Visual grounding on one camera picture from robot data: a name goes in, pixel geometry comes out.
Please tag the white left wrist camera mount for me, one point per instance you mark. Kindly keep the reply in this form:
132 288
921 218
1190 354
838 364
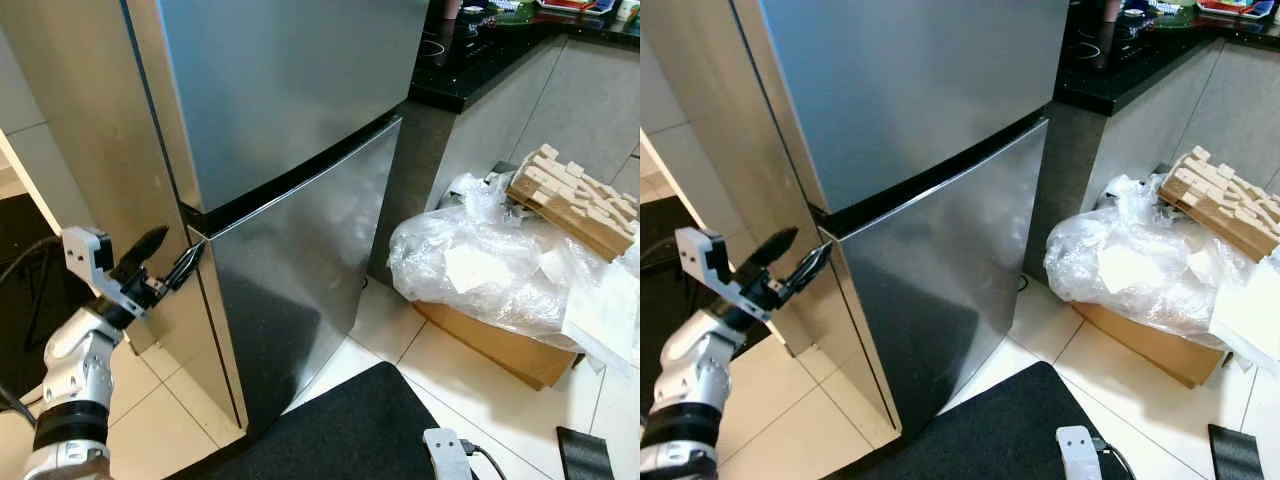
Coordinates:
702 255
88 255

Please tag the small black ribbed pad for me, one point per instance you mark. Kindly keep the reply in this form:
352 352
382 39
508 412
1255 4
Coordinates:
585 455
1236 455

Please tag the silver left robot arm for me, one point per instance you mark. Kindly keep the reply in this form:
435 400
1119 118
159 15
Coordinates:
700 370
80 360

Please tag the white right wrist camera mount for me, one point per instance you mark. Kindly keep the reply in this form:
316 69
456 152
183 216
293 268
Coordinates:
1080 455
445 455

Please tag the brown cardboard box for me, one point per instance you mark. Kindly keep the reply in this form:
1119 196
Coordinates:
500 345
1150 345

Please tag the red tray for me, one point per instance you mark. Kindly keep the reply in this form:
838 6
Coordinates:
568 5
1225 6

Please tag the silver fridge cabinet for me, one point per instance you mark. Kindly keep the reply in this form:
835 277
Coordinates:
730 120
90 120

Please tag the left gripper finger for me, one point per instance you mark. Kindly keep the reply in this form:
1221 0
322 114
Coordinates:
814 267
775 252
145 252
188 264

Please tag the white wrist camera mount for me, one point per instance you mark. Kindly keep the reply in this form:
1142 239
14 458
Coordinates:
445 455
1080 455
702 255
88 255

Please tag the black kitchen countertop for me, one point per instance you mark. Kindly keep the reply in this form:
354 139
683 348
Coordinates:
480 72
1130 76

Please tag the clear plastic sheet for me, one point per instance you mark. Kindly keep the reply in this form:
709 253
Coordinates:
480 270
1130 270

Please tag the beige moulded pulp packaging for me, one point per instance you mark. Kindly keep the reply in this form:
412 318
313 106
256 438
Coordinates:
1220 205
570 200

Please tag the white foam block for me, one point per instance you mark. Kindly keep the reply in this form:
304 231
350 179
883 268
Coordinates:
610 310
1250 315

